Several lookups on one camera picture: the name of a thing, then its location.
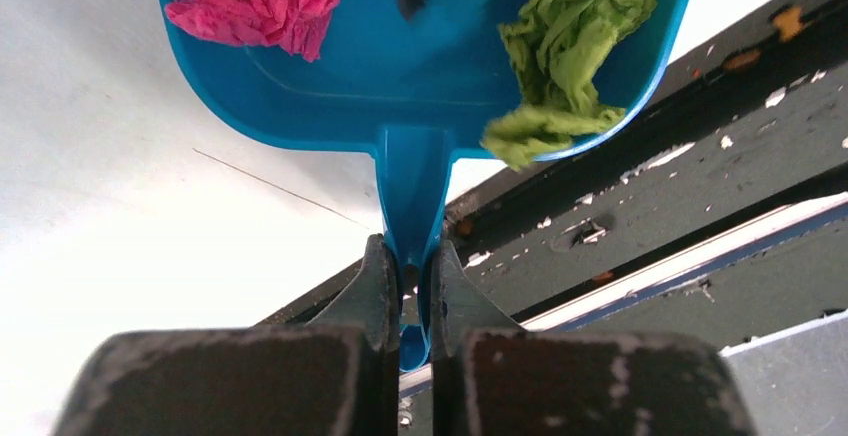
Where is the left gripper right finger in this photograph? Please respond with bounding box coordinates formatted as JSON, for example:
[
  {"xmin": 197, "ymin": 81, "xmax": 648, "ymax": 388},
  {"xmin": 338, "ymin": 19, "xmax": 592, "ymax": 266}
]
[{"xmin": 430, "ymin": 240, "xmax": 522, "ymax": 435}]

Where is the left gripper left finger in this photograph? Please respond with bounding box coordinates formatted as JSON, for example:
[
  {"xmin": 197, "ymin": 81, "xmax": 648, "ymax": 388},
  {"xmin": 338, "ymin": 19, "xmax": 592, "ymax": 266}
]
[{"xmin": 309, "ymin": 234, "xmax": 400, "ymax": 435}]

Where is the blue plastic dustpan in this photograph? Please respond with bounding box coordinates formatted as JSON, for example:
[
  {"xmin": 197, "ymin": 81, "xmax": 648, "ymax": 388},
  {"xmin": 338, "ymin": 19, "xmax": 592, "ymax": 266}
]
[{"xmin": 146, "ymin": 0, "xmax": 705, "ymax": 373}]

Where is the pink paper scrap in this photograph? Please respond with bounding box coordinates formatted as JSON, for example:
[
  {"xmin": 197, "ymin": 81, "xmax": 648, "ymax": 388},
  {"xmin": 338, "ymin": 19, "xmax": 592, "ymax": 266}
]
[{"xmin": 165, "ymin": 0, "xmax": 341, "ymax": 62}]

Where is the green paper scrap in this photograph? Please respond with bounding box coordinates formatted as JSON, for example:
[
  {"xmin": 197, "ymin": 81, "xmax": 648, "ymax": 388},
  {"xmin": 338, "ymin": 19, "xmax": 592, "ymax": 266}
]
[{"xmin": 481, "ymin": 0, "xmax": 657, "ymax": 169}]

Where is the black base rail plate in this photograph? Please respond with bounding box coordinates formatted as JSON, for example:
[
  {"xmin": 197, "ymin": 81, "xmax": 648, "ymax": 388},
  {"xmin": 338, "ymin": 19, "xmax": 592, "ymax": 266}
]
[{"xmin": 258, "ymin": 0, "xmax": 848, "ymax": 381}]

